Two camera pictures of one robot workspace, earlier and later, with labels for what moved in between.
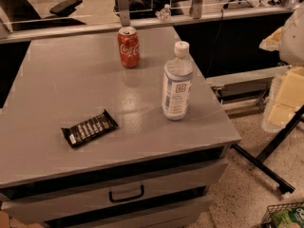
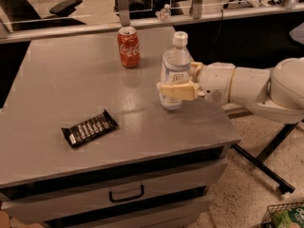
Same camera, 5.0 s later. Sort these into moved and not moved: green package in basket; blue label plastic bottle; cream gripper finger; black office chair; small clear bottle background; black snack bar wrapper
Moved: blue label plastic bottle; cream gripper finger
Not moved: green package in basket; small clear bottle background; black snack bar wrapper; black office chair
